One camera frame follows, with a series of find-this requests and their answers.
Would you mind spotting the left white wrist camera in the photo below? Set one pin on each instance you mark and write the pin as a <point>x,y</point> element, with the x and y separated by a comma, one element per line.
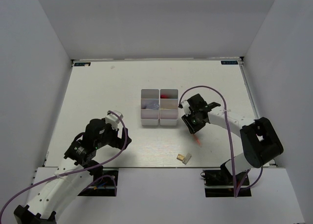
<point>113,119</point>

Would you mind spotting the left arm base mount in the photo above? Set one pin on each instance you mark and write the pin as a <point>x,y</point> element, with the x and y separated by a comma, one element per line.
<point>104,187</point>

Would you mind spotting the blue table label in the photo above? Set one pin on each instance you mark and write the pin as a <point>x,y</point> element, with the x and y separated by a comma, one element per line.
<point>229,62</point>
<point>82,64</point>

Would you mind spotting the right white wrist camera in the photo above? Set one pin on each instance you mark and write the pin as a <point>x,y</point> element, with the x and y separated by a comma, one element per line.
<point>186,107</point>

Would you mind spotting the right blue table label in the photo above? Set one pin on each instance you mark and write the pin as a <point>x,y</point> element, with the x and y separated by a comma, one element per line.
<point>229,62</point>

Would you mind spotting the grey white eraser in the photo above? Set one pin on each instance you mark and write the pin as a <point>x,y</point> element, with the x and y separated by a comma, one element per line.
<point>187,158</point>

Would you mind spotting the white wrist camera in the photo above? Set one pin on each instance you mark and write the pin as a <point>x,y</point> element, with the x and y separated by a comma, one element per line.
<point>186,107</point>
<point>113,119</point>

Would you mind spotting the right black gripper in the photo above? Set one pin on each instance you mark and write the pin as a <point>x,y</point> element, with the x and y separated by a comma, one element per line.
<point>192,128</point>

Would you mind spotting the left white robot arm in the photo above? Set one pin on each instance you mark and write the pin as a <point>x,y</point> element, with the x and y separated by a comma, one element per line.
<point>77,171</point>

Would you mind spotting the gold pencil sharpener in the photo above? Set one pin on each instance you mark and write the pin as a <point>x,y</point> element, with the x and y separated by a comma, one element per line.
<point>180,157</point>

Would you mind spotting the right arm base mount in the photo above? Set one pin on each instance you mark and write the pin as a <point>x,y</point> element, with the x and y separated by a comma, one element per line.
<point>218,186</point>

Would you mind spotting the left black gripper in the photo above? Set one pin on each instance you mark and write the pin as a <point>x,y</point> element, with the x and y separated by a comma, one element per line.
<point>118,141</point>

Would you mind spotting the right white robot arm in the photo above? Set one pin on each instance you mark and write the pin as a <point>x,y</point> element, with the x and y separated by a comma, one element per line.
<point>260,141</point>

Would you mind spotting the left blue table label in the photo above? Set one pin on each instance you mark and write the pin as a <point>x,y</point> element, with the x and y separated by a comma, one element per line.
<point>82,64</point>

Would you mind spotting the left white organizer box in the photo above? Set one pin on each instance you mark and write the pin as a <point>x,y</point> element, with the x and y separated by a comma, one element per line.
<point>149,117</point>

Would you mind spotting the clear blue-capped spray bottle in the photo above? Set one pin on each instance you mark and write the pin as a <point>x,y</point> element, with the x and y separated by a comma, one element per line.
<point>151,105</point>

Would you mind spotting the black pink-capped highlighter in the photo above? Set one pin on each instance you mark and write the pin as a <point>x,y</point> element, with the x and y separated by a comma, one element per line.
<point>164,96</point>

